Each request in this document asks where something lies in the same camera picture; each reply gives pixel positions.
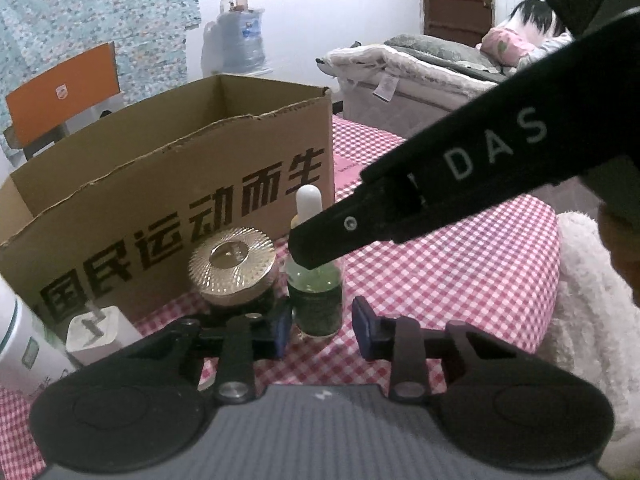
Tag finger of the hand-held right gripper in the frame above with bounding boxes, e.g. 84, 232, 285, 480
289, 180, 426, 272

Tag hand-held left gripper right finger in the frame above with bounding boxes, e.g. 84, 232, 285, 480
351, 296, 533, 405

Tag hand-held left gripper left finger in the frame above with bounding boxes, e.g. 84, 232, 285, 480
120, 300, 295, 407

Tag green dropper bottle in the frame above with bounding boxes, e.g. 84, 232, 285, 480
285, 185, 346, 338

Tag gold lid cream jar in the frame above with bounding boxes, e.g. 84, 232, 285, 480
189, 227, 280, 316

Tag white charger plug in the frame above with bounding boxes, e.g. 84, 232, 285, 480
66, 305, 143, 366

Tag brown cardboard box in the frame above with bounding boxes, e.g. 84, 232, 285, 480
0, 74, 335, 331

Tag white supplement bottle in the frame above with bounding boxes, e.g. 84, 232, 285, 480
0, 277, 76, 401

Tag person's right hand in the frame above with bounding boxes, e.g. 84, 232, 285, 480
597, 202, 640, 308

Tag pink printed sheet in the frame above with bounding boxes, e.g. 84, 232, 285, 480
332, 115, 406, 201

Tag pink pillow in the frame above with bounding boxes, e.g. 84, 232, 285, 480
476, 27, 540, 67

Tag pink checkered tablecloth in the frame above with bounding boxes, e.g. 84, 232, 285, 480
0, 115, 561, 411

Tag grey upholstered bed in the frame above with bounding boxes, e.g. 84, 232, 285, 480
340, 77, 501, 138

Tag grey-green blanket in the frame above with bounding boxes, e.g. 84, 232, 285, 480
385, 34, 501, 81

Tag black and white plush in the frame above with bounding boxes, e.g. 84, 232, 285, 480
507, 0, 573, 56

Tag brown wooden door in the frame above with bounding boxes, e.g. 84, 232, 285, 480
421, 0, 496, 46

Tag cream fleece blanket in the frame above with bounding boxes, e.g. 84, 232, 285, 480
316, 42, 501, 106

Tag white fluffy fabric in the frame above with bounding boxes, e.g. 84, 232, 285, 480
540, 212, 640, 436

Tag blue water jug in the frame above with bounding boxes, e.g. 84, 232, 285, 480
216, 7, 266, 73

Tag orange chair back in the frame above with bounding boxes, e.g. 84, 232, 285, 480
4, 42, 123, 161

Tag teal patterned wall cloth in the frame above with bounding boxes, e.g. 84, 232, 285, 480
0, 0, 201, 161

